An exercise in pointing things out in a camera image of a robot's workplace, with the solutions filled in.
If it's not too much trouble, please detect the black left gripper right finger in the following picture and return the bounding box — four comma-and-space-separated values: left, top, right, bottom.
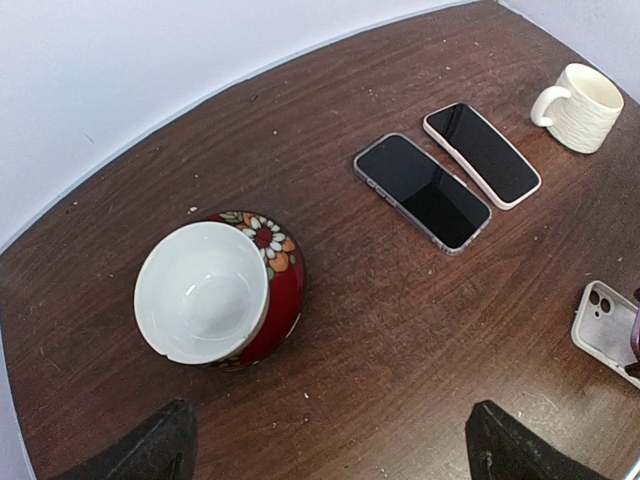
465, 400, 603, 480

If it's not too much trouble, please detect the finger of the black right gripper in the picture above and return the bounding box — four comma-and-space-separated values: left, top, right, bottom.
627, 309, 640, 378

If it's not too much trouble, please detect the cream ceramic mug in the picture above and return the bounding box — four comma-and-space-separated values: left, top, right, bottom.
530, 63, 624, 154

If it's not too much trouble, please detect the clear phone case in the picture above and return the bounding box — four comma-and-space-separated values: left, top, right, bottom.
353, 132, 493, 257

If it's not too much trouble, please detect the white phone case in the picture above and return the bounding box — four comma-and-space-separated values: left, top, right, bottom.
571, 280, 639, 388

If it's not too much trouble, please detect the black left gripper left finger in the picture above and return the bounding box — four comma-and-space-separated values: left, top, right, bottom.
57, 399, 198, 479

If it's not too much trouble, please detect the white ceramic bowl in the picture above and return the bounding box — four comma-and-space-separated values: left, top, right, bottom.
133, 221, 270, 365

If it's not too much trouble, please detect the pink phone case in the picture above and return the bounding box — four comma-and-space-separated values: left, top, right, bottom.
422, 101, 543, 211

